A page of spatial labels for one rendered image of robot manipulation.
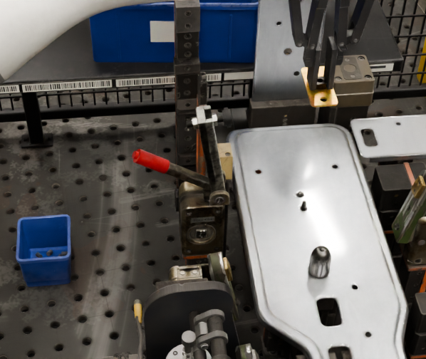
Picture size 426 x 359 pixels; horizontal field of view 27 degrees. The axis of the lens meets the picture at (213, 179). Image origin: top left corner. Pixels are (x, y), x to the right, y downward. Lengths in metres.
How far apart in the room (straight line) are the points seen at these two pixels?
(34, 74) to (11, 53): 0.70
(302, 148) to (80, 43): 0.47
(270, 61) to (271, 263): 0.39
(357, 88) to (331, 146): 0.12
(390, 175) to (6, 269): 0.75
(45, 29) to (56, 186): 0.98
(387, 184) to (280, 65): 0.28
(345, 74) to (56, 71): 0.52
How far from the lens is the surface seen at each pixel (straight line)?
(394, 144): 1.58
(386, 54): 1.72
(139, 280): 1.72
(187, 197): 1.38
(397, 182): 1.54
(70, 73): 1.65
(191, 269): 1.26
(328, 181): 1.49
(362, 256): 1.39
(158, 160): 1.32
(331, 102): 1.25
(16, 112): 1.99
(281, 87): 1.61
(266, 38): 1.54
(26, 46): 0.96
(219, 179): 1.34
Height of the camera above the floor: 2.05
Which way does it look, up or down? 46 degrees down
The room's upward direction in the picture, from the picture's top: 2 degrees clockwise
